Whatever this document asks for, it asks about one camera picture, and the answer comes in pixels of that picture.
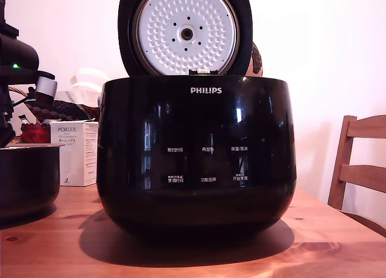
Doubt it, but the black rice cooker body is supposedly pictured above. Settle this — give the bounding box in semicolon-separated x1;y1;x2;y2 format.
96;75;298;236

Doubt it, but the black rice cooker lid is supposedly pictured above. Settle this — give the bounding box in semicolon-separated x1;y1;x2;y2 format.
118;0;254;78

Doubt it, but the red fabric pouch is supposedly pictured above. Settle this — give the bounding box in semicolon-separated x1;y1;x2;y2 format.
19;124;51;145

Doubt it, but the dark patterned gift bag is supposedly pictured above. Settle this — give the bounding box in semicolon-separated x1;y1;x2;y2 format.
25;98;101;122

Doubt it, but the white Porlex box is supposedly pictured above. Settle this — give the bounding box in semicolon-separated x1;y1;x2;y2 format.
49;120;100;188

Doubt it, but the white tissue paper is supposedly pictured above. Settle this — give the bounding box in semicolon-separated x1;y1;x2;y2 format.
64;68;111;106

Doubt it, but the cork world globe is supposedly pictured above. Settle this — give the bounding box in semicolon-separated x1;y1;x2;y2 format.
250;42;264;77

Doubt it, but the wooden chair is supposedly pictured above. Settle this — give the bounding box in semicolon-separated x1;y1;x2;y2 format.
327;115;386;238

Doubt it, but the black cable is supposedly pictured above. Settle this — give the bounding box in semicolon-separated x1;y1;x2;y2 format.
10;90;37;107

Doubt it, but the white camera box with bracket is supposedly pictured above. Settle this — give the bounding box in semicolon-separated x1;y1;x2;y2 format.
18;70;59;100

